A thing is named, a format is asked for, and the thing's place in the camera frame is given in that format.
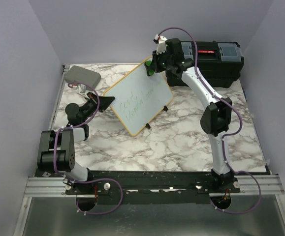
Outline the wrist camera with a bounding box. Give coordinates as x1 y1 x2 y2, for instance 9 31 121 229
154 34 167 55
68 83 88 98

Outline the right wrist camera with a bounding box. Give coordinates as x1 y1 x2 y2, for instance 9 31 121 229
154 34 167 55

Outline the grey plastic case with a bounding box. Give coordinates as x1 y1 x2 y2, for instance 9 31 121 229
64 65 101 88

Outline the aluminium frame rail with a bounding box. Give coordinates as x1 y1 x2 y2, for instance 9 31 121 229
11 64 285 236

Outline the yellow framed whiteboard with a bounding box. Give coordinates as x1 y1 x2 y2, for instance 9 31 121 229
103 57 174 137

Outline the green whiteboard eraser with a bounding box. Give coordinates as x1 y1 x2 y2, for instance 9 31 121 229
144 60 155 76

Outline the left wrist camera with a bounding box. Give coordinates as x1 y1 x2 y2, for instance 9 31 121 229
68 83 88 98

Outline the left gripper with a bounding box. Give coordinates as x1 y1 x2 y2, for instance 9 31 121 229
81 92 115 123

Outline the black plastic toolbox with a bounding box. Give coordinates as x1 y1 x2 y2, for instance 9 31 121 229
167 39 244 88

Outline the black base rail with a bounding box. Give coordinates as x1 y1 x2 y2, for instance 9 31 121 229
35 169 241 205

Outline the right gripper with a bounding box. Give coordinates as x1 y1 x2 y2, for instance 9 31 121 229
150 49 173 74

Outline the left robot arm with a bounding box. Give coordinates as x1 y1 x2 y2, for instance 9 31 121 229
37 92 115 194

